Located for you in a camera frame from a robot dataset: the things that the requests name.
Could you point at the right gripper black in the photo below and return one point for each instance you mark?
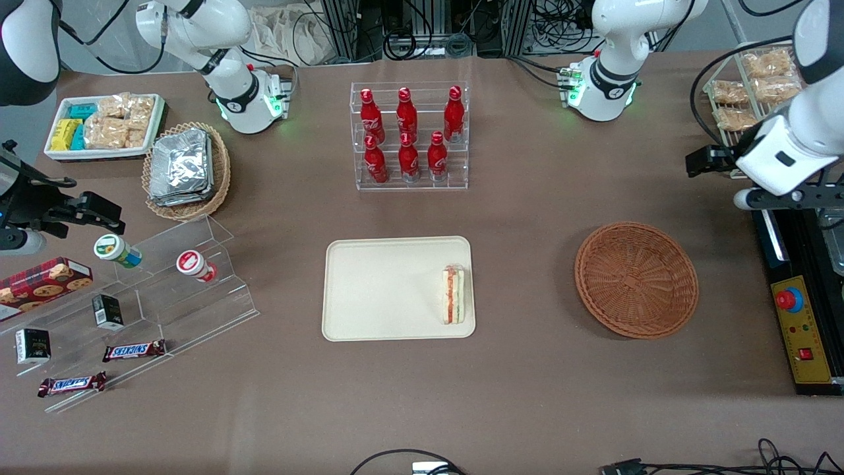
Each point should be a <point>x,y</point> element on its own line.
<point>31,202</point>

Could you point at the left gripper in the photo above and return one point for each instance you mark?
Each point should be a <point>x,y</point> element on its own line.
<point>717,159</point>

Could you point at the layered sandwich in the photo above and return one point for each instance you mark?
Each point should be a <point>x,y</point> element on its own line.
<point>453,297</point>

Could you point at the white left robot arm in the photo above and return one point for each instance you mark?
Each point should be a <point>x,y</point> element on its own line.
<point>613,39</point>

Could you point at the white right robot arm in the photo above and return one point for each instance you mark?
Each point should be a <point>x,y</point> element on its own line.
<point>198,26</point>

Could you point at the brown wicker basket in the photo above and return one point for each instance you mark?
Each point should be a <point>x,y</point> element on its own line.
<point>636,280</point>

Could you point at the light wicker basket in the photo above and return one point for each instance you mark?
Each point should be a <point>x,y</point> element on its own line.
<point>221,178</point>

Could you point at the cream plastic tray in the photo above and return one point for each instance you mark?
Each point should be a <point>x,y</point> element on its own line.
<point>389,290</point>

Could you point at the green lid yogurt cup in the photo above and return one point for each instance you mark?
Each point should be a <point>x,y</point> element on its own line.
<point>111,249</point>

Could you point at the clear rice cracker bag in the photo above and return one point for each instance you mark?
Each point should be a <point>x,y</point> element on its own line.
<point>728,92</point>
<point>104,134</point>
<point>735,119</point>
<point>775,89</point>
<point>768,64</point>
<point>113,107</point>
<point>136,135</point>
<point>142,109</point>

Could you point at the teal snack pack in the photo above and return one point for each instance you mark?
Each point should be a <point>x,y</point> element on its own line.
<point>82,111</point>
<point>79,138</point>

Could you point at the yellow snack pack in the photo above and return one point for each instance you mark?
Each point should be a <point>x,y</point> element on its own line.
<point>64,135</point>

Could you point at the red tartan cookie box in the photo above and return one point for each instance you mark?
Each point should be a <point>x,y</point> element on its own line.
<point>39,284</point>

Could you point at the small black drink carton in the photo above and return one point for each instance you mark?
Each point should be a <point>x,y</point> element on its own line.
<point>33,346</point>
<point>107,311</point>

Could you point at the silver foil wrapped pack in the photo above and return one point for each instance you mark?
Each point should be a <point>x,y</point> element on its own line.
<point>181,165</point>

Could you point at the white plastic snack bin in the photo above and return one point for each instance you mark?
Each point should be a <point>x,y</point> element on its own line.
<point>158,125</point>

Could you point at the red lid yogurt cup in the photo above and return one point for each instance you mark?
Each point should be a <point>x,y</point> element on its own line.
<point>191,264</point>

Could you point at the black heating machine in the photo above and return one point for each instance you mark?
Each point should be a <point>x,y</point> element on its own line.
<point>801,251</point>

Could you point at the clear acrylic stepped shelf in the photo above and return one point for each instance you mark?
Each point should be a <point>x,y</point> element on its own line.
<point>171,310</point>

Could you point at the Snickers chocolate bar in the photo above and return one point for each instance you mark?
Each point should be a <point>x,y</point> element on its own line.
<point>134,351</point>
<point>72,384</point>

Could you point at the steel pan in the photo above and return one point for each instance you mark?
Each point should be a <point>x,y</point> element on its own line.
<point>834,244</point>

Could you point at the red emergency stop button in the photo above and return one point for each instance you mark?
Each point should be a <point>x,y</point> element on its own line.
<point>789,300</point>

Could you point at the yellow control panel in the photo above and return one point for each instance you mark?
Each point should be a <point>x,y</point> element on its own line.
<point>808,336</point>

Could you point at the clear acrylic bottle rack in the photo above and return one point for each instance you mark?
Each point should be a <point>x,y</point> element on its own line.
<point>455,178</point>

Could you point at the red cola bottle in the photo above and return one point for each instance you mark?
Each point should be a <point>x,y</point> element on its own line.
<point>407,115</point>
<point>409,161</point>
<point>372,119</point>
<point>376,165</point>
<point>437,158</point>
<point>453,115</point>

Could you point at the white cloth bags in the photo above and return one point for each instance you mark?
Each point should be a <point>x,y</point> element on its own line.
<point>290,33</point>

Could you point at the black connector plug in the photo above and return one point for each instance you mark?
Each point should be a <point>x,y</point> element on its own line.
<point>621,468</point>

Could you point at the white plug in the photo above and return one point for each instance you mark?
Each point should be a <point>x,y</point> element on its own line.
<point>428,468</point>

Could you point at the aluminium frame profile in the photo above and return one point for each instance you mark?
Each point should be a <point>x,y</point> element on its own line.
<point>339,30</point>

